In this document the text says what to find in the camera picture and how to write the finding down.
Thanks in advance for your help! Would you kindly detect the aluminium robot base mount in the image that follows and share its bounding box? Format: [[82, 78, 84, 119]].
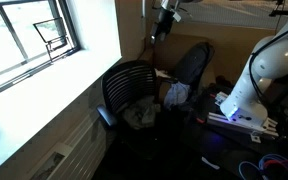
[[207, 112, 279, 143]]

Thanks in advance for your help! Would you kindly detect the white wall radiator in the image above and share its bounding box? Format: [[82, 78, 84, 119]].
[[27, 110, 106, 180]]

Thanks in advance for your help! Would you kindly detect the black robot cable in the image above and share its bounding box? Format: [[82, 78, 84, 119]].
[[249, 19, 288, 104]]

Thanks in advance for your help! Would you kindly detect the black slatted office chair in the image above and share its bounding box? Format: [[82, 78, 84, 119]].
[[97, 60, 166, 160]]

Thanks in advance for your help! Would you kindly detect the blue coiled cable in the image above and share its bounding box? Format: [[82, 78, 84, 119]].
[[238, 153, 288, 180]]

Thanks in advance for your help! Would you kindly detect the black wire frame stand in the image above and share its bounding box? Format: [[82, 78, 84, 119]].
[[33, 17, 73, 62]]

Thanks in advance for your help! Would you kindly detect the light blue cloth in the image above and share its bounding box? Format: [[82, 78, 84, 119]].
[[164, 82, 190, 110]]

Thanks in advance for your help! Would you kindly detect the grey crumpled cloth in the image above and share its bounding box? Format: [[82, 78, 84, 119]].
[[122, 96, 161, 130]]

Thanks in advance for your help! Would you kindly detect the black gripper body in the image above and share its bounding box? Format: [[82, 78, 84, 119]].
[[150, 8, 174, 44]]

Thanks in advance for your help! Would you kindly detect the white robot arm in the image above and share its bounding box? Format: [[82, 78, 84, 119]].
[[219, 21, 288, 127]]

